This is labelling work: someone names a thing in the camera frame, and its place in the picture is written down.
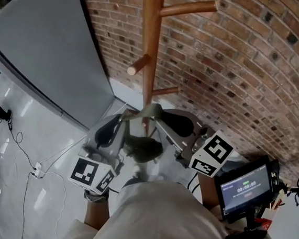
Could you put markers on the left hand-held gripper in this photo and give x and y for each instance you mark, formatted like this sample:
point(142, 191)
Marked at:
point(87, 174)

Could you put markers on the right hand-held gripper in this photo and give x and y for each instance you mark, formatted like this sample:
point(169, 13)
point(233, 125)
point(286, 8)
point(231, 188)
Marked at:
point(213, 155)

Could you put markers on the brown wooden coat rack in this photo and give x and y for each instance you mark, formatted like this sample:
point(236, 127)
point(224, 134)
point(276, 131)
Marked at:
point(151, 24)

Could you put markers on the person's left forearm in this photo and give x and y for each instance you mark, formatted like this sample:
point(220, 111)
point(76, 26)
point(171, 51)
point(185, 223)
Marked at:
point(96, 214)

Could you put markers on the person's right forearm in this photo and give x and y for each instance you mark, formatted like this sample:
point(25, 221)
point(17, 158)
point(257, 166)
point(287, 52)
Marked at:
point(209, 192)

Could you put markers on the white power strip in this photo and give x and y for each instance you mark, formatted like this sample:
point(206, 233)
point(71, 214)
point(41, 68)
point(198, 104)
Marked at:
point(38, 171)

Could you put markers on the black monitor screen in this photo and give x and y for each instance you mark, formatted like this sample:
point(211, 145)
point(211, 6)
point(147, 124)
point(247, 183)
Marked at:
point(244, 188)

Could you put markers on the red packet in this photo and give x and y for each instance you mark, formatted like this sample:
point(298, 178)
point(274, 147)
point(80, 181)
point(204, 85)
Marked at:
point(266, 223)

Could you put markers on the black monitor mount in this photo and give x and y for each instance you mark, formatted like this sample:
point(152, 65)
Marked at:
point(248, 231)

